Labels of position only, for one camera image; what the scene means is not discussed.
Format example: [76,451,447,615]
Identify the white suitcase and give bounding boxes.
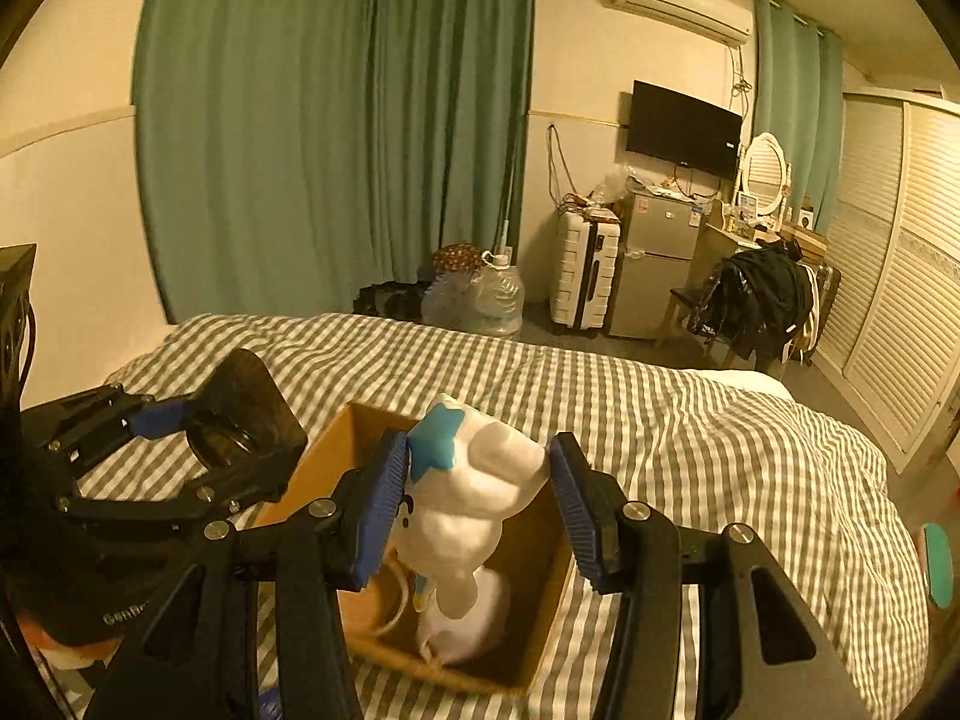
[550,208,622,332]

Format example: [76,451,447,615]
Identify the light green curtain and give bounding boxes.
[752,0,845,235]

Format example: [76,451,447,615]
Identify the brown cardboard box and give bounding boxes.
[251,401,578,695]

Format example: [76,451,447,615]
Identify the white air conditioner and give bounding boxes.
[609,0,753,46]

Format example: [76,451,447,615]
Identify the clear empty water jug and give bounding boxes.
[421,270,481,329]

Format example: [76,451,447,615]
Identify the hanging wall cables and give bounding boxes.
[545,122,580,205]

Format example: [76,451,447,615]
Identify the black jacket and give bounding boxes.
[686,247,815,361]

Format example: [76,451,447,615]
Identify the clear water jug white cap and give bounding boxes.
[469,251,524,338]

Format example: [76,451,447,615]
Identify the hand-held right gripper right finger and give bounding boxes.
[551,431,863,720]

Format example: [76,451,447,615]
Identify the black bag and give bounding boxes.
[352,281,432,320]

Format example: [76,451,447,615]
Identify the black wall television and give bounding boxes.
[625,79,743,177]

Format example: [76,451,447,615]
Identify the white round plush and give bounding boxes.
[416,566,512,668]

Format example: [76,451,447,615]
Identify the white oval mirror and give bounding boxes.
[739,133,793,230]

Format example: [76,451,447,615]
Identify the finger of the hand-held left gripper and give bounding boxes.
[22,382,196,479]
[54,457,292,542]

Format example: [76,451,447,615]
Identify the wooden chair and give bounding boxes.
[658,285,751,370]

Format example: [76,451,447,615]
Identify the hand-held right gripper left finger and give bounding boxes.
[82,431,410,720]

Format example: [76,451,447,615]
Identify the wooden dressing table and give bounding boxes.
[697,219,827,293]

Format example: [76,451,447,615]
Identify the person's left hand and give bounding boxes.
[19,615,121,670]

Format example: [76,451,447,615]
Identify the white louvered wardrobe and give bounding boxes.
[814,86,960,475]

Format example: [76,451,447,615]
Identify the dark green curtain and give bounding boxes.
[131,0,538,323]

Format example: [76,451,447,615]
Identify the silver small fridge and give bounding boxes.
[607,191,710,342]

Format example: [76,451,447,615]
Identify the patterned cloth bag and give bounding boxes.
[433,241,487,275]

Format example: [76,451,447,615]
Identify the white toy figure blue star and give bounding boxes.
[386,394,552,642]

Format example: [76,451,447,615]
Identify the beige cord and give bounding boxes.
[366,570,451,683]

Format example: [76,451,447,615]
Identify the dark plastic cup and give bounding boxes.
[184,347,308,503]

